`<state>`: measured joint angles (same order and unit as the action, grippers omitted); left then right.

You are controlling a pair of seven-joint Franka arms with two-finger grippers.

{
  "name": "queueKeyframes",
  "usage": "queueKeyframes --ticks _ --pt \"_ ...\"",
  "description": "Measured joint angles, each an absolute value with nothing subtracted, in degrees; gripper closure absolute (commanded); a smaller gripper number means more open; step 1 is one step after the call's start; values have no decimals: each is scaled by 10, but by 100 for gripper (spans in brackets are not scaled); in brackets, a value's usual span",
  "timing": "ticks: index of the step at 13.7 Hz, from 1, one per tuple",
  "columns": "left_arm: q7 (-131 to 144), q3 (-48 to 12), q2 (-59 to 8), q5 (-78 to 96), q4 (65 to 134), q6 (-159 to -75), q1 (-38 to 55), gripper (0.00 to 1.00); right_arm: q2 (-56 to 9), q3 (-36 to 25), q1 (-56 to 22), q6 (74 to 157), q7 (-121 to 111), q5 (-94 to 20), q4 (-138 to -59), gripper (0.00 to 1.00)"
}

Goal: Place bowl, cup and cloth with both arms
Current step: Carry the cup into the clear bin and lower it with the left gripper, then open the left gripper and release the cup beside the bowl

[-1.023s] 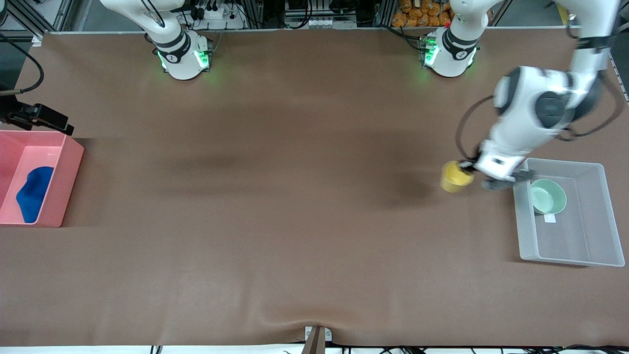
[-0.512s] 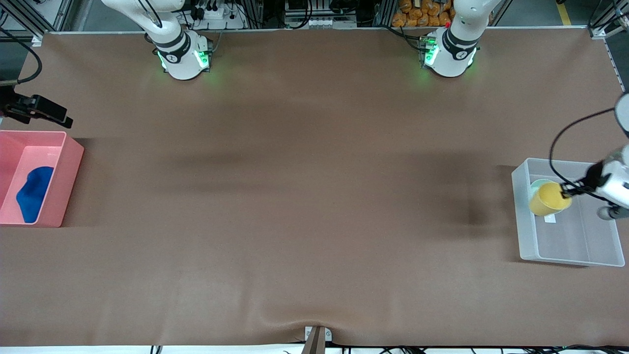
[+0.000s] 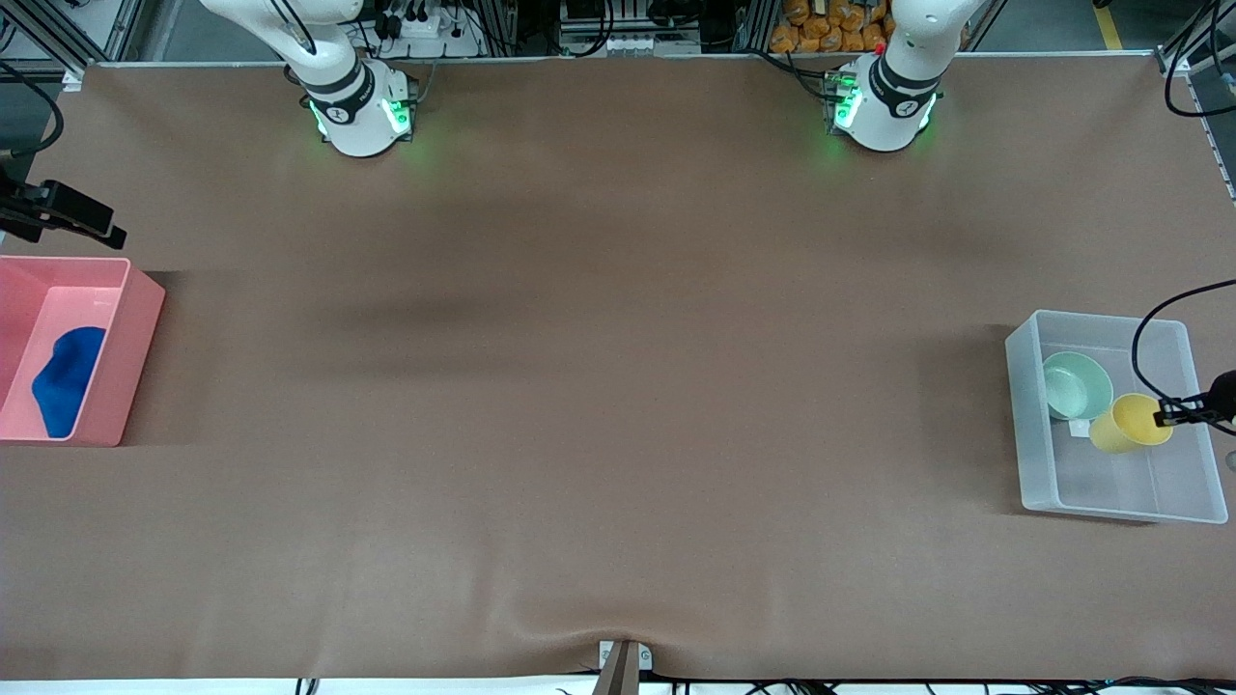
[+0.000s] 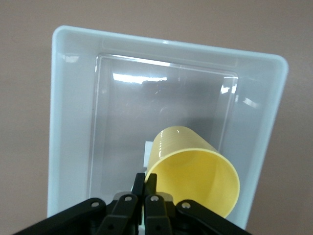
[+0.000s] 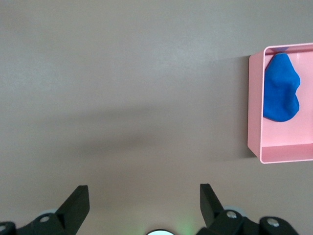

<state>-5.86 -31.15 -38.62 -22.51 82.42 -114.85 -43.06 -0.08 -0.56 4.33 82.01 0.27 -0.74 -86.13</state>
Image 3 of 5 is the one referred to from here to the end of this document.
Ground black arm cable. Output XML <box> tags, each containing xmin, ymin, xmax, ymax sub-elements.
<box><xmin>1132</xmin><ymin>0</ymin><xmax>1236</xmax><ymax>411</ymax></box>
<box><xmin>0</xmin><ymin>60</ymin><xmax>65</xmax><ymax>160</ymax></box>

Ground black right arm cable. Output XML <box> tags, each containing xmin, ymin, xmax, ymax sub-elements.
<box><xmin>0</xmin><ymin>60</ymin><xmax>65</xmax><ymax>160</ymax></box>

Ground brown camera pole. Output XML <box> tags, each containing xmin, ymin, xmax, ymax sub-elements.
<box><xmin>590</xmin><ymin>641</ymin><xmax>641</xmax><ymax>695</ymax></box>

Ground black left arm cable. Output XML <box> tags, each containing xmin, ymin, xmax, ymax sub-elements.
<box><xmin>1132</xmin><ymin>0</ymin><xmax>1236</xmax><ymax>411</ymax></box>

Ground brown table mat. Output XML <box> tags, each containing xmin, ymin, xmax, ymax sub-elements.
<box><xmin>0</xmin><ymin>53</ymin><xmax>1236</xmax><ymax>681</ymax></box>

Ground black floor cables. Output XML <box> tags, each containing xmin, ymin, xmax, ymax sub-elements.
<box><xmin>657</xmin><ymin>676</ymin><xmax>1236</xmax><ymax>695</ymax></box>

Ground aluminium frame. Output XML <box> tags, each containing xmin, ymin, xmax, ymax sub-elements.
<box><xmin>0</xmin><ymin>0</ymin><xmax>146</xmax><ymax>78</ymax></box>
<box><xmin>1154</xmin><ymin>0</ymin><xmax>1236</xmax><ymax>78</ymax></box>

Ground grey metal bracket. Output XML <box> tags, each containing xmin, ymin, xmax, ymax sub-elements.
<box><xmin>598</xmin><ymin>640</ymin><xmax>655</xmax><ymax>673</ymax></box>

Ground blue cloth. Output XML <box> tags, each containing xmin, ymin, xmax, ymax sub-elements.
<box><xmin>31</xmin><ymin>326</ymin><xmax>107</xmax><ymax>439</ymax></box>

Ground white power strip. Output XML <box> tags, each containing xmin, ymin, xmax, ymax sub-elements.
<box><xmin>372</xmin><ymin>0</ymin><xmax>484</xmax><ymax>59</ymax></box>

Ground pink plastic bin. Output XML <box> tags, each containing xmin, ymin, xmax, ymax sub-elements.
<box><xmin>0</xmin><ymin>255</ymin><xmax>166</xmax><ymax>448</ymax></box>

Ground mint green bowl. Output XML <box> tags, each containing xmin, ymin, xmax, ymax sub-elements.
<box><xmin>1041</xmin><ymin>350</ymin><xmax>1115</xmax><ymax>423</ymax></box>

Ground yellow plastic cup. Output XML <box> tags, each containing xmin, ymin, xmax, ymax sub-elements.
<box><xmin>1088</xmin><ymin>392</ymin><xmax>1175</xmax><ymax>456</ymax></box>

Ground clear plastic bin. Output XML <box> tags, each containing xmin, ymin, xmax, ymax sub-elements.
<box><xmin>1004</xmin><ymin>309</ymin><xmax>1229</xmax><ymax>525</ymax></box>

